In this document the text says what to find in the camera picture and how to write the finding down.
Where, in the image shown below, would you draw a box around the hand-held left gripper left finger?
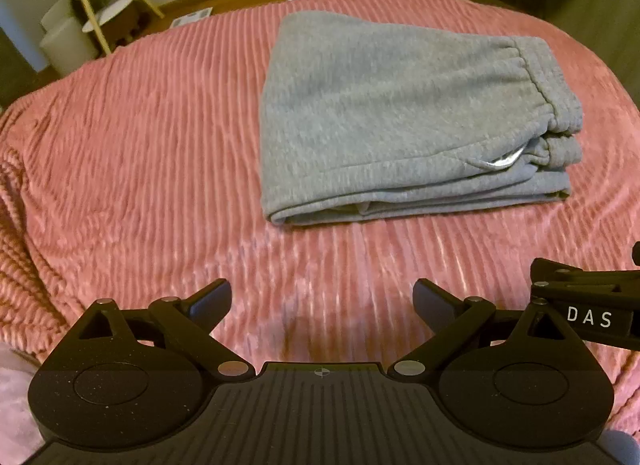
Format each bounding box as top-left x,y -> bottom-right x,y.
66,279 -> 253,380

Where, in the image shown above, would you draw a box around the pink ribbed blanket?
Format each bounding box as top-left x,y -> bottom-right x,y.
0,0 -> 640,441

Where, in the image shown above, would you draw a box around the white tiered side table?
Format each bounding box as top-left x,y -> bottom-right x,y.
38,0 -> 164,79

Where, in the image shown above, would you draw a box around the white flat floor scale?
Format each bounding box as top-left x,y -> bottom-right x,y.
169,7 -> 214,29

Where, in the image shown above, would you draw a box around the grey pants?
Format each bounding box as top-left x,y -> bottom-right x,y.
261,11 -> 585,226

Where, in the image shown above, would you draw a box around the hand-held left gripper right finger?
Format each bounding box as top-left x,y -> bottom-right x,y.
392,278 -> 582,378

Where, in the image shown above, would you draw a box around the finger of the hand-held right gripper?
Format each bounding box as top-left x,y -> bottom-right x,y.
530,241 -> 640,288

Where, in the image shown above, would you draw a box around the pale pink cloth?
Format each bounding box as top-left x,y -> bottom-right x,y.
0,344 -> 47,465

